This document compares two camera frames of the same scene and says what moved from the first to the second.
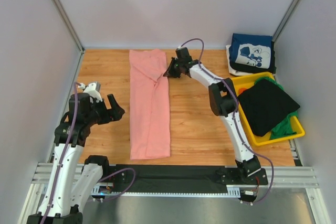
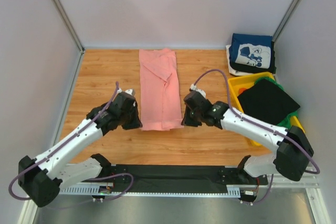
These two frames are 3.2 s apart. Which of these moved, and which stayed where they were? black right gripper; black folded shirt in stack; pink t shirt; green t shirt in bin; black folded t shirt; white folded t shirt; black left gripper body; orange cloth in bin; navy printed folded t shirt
Moved: black left gripper body; pink t shirt; black right gripper
Stayed: green t shirt in bin; orange cloth in bin; black folded t shirt; navy printed folded t shirt; black folded shirt in stack; white folded t shirt
